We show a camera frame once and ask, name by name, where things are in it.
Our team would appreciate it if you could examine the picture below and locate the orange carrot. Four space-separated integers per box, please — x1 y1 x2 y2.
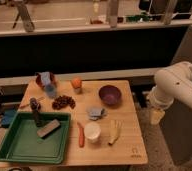
77 122 85 148

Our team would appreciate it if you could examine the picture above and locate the orange fruit on cup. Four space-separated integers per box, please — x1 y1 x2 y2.
71 78 82 94

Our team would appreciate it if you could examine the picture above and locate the grey rectangular block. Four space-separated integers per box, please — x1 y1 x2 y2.
37 119 61 138

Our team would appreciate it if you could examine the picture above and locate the wooden table board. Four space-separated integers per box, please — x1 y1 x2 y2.
0 79 149 168

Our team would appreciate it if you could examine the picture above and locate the purple bowl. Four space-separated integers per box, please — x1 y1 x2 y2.
99 85 122 106

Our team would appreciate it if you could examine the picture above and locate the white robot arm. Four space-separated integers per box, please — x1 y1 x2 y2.
147 61 192 125

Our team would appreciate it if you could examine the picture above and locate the blue box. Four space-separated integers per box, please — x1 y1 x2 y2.
1 109 16 128

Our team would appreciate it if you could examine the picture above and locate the white cup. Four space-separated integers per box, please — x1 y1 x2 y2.
84 122 101 143

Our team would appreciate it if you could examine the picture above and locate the green plastic tray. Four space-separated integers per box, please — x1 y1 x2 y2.
0 112 71 164

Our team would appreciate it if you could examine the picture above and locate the bunch of dark grapes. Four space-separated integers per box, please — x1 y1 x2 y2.
52 95 76 110

